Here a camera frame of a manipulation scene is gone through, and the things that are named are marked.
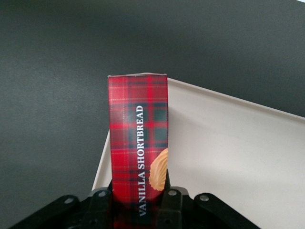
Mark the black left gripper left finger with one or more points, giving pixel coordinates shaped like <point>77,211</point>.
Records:
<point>78,214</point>

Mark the cream rectangular plastic tray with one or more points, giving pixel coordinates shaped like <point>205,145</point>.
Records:
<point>226,155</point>

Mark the red tartan shortbread cookie box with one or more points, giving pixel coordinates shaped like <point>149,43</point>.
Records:
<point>138,124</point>

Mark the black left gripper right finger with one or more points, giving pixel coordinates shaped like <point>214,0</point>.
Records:
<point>190,212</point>

